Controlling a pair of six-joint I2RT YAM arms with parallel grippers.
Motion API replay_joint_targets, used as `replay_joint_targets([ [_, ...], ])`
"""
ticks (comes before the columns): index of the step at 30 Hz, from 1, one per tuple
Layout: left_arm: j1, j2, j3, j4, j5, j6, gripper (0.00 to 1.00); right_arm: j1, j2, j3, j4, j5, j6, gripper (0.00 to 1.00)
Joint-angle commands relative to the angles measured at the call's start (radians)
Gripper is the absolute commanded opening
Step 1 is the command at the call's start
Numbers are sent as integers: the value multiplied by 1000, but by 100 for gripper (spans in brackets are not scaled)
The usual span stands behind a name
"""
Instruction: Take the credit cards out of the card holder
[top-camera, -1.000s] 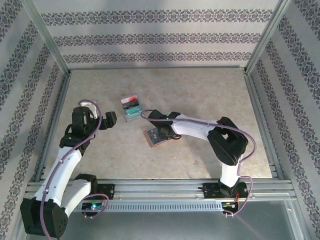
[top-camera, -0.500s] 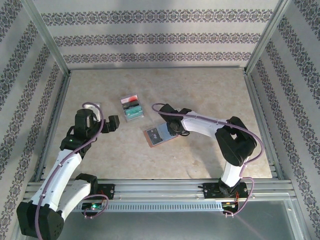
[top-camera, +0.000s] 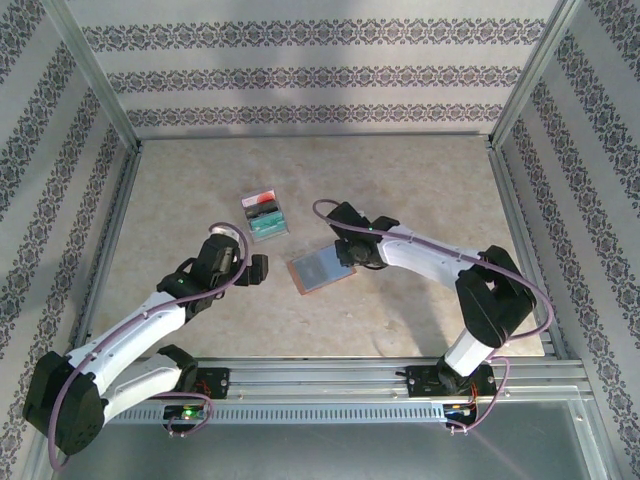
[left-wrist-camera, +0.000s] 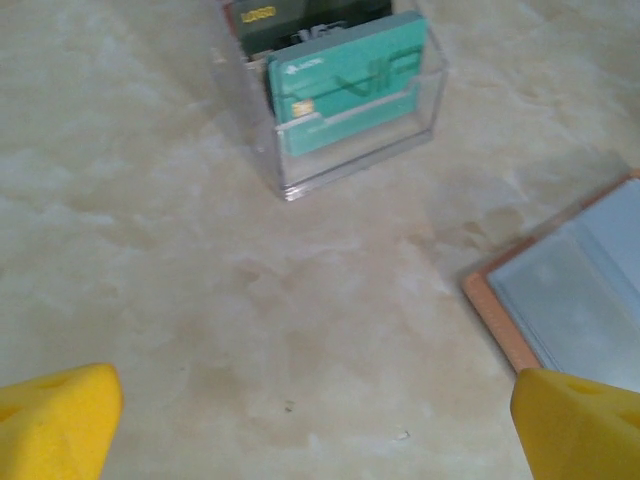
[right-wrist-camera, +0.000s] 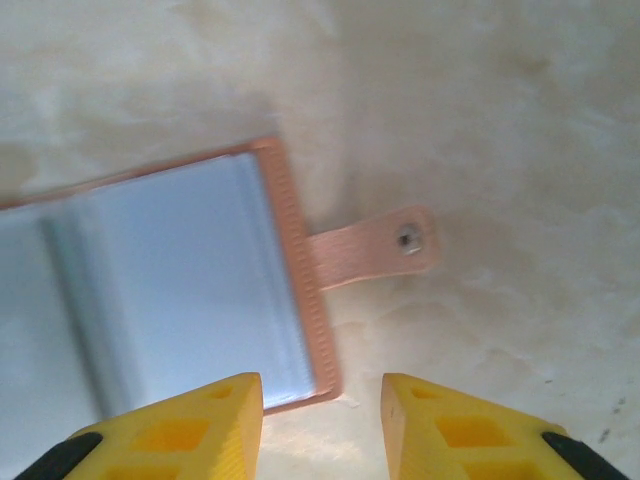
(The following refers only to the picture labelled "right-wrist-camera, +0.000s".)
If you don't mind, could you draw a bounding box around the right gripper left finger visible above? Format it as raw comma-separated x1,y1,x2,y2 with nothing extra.
13,372,265,480

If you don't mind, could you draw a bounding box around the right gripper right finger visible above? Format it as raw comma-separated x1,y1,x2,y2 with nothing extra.
381,372,630,480

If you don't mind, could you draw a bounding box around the pink leather card holder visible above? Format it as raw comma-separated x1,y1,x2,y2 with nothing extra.
0,137,444,424

